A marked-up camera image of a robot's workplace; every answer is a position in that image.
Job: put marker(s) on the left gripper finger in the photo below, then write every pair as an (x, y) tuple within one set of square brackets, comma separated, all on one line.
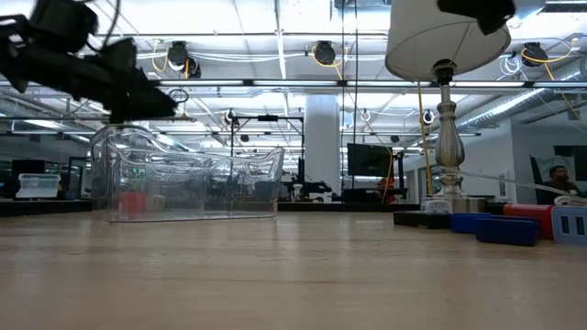
[(142, 103)]

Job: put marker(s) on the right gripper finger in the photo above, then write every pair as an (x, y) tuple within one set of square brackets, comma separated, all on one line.
[(486, 14)]

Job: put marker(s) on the red rectangular box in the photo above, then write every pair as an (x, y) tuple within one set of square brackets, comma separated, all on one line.
[(527, 217), (130, 201)]

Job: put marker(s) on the clear plastic bin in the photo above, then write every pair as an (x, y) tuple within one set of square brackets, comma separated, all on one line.
[(206, 197)]

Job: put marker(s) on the small white box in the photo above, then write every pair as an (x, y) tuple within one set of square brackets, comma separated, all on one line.
[(436, 206)]

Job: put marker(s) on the blue rectangular case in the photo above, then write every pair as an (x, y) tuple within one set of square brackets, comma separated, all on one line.
[(506, 231), (468, 223)]

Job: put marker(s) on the black rectangular case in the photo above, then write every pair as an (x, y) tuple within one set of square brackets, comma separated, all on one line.
[(419, 219)]

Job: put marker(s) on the light blue box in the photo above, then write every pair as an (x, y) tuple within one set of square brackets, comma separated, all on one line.
[(571, 224)]

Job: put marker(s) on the white shade table lamp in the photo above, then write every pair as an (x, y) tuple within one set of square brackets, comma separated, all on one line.
[(440, 41)]

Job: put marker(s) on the white storage tub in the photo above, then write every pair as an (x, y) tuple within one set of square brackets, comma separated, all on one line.
[(39, 185)]

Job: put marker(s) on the seated person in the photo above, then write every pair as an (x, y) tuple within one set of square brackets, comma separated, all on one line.
[(557, 181)]

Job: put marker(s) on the white pillar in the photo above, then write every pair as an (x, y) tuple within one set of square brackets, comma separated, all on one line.
[(323, 142)]

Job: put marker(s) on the black monitor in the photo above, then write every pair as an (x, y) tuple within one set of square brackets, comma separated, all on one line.
[(369, 160)]

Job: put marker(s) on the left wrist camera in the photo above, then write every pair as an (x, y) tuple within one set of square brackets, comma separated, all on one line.
[(64, 23)]

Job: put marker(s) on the black background rig frame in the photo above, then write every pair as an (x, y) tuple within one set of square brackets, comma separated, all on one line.
[(267, 118)]

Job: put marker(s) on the black table frame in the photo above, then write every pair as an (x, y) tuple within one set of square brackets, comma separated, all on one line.
[(46, 207)]

